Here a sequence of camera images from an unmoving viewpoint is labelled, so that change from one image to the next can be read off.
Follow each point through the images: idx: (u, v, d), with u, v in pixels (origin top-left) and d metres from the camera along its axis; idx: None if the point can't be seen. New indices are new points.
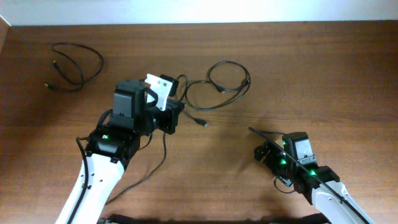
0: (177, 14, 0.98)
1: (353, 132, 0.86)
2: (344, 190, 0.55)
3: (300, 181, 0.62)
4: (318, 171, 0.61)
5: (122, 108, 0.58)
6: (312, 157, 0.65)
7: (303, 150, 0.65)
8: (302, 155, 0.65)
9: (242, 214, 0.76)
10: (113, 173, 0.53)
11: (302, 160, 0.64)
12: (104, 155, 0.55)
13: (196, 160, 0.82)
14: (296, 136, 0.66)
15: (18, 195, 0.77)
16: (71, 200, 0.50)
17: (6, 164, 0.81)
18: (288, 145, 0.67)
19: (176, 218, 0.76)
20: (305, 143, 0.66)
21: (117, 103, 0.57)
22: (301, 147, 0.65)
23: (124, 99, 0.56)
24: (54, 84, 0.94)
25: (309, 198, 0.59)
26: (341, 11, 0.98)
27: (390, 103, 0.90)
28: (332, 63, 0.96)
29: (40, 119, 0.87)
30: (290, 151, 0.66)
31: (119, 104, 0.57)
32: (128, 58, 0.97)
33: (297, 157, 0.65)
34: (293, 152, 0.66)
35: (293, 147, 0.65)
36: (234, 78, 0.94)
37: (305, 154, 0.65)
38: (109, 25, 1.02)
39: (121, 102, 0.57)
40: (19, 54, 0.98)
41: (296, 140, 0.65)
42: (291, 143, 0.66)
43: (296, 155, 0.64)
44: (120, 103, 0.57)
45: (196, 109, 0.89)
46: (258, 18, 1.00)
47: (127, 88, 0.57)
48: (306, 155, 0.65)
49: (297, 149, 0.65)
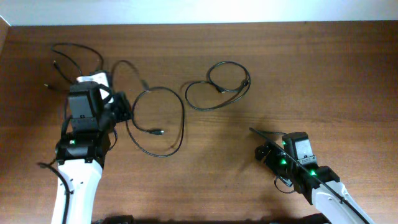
0: (177, 14, 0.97)
1: (353, 132, 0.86)
2: (344, 190, 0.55)
3: (299, 180, 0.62)
4: (318, 171, 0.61)
5: (82, 112, 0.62)
6: (313, 157, 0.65)
7: (303, 150, 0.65)
8: (302, 155, 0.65)
9: (242, 214, 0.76)
10: (88, 172, 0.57)
11: (302, 160, 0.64)
12: (77, 158, 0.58)
13: (197, 160, 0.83)
14: (296, 136, 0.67)
15: (18, 195, 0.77)
16: (59, 206, 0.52)
17: (6, 164, 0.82)
18: (288, 145, 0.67)
19: (176, 218, 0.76)
20: (305, 144, 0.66)
21: (77, 107, 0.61)
22: (301, 147, 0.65)
23: (81, 105, 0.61)
24: (54, 84, 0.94)
25: (309, 198, 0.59)
26: (342, 12, 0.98)
27: (390, 104, 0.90)
28: (332, 63, 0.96)
29: (41, 119, 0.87)
30: (290, 152, 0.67)
31: (78, 106, 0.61)
32: (128, 58, 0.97)
33: (297, 157, 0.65)
34: (293, 152, 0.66)
35: (292, 147, 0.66)
36: (234, 79, 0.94)
37: (305, 154, 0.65)
38: (109, 25, 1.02)
39: (79, 106, 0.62)
40: (20, 54, 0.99)
41: (296, 140, 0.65)
42: (291, 144, 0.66)
43: (296, 155, 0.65)
44: (76, 105, 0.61)
45: (196, 110, 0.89)
46: (258, 18, 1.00)
47: (77, 89, 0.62)
48: (306, 155, 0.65)
49: (297, 150, 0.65)
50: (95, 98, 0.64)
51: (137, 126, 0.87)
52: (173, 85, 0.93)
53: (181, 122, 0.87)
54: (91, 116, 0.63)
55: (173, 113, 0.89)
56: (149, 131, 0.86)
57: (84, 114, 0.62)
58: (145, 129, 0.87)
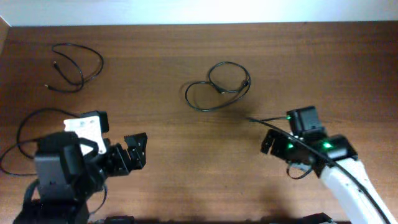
0: (177, 14, 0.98)
1: (353, 132, 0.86)
2: (364, 176, 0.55)
3: (310, 154, 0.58)
4: (327, 141, 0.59)
5: (78, 158, 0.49)
6: (321, 127, 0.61)
7: (311, 121, 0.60)
8: (311, 125, 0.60)
9: (242, 214, 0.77)
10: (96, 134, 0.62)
11: (310, 131, 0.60)
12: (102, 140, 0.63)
13: (197, 160, 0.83)
14: (300, 107, 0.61)
15: (20, 194, 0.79)
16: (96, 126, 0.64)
17: (9, 165, 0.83)
18: (294, 119, 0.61)
19: (176, 218, 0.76)
20: (311, 114, 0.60)
21: (47, 172, 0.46)
22: (310, 117, 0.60)
23: (91, 140, 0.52)
24: (54, 84, 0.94)
25: (320, 170, 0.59)
26: (342, 11, 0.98)
27: (390, 104, 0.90)
28: (332, 63, 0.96)
29: (41, 120, 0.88)
30: (296, 125, 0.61)
31: (55, 172, 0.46)
32: (128, 59, 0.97)
33: (305, 129, 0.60)
34: (300, 124, 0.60)
35: (299, 122, 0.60)
36: (234, 79, 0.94)
37: (313, 124, 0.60)
38: (109, 25, 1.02)
39: (78, 150, 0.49)
40: (20, 55, 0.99)
41: (301, 111, 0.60)
42: (297, 116, 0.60)
43: (304, 127, 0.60)
44: (44, 167, 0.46)
45: (196, 110, 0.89)
46: (257, 18, 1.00)
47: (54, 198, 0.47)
48: (314, 126, 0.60)
49: (304, 121, 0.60)
50: (71, 155, 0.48)
51: (137, 126, 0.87)
52: (173, 86, 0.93)
53: (182, 122, 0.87)
54: (64, 182, 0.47)
55: (173, 113, 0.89)
56: (150, 130, 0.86)
57: (135, 147, 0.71)
58: (145, 129, 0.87)
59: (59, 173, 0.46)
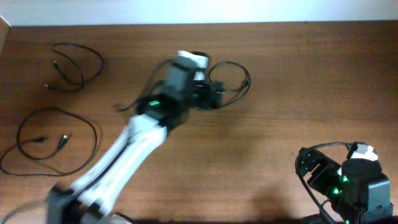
0: (177, 14, 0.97)
1: (353, 132, 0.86)
2: None
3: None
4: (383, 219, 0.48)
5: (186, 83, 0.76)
6: (388, 207, 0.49)
7: (377, 202, 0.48)
8: (375, 206, 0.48)
9: (242, 215, 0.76)
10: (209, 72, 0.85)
11: (370, 214, 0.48)
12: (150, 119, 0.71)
13: (198, 160, 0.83)
14: (370, 177, 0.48)
15: (20, 194, 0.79)
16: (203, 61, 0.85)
17: (9, 165, 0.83)
18: (357, 187, 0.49)
19: (176, 218, 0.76)
20: (381, 190, 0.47)
21: (171, 79, 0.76)
22: (377, 194, 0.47)
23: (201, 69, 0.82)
24: (55, 84, 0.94)
25: None
26: (342, 10, 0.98)
27: (390, 104, 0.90)
28: (332, 63, 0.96)
29: (42, 119, 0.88)
30: (358, 194, 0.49)
31: (178, 79, 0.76)
32: (128, 58, 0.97)
33: (367, 208, 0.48)
34: (363, 198, 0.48)
35: (360, 189, 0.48)
36: (234, 79, 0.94)
37: (379, 203, 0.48)
38: (109, 25, 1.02)
39: (190, 75, 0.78)
40: (20, 54, 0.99)
41: (370, 187, 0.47)
42: (362, 188, 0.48)
43: (366, 205, 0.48)
44: (178, 76, 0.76)
45: (196, 110, 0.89)
46: (258, 17, 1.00)
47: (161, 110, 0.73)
48: (379, 206, 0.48)
49: (369, 198, 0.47)
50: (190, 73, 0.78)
51: None
52: None
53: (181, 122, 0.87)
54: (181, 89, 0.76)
55: None
56: None
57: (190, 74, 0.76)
58: None
59: (180, 81, 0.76)
